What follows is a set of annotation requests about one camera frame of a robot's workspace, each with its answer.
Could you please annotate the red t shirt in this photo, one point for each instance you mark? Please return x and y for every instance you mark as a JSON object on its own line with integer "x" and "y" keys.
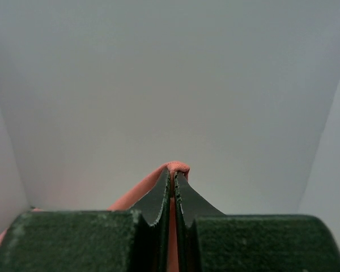
{"x": 141, "y": 192}

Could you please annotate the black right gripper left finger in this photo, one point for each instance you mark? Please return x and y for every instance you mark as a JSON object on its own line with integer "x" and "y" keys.
{"x": 88, "y": 241}

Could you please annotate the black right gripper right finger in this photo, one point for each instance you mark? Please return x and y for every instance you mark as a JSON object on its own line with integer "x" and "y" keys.
{"x": 209, "y": 240}

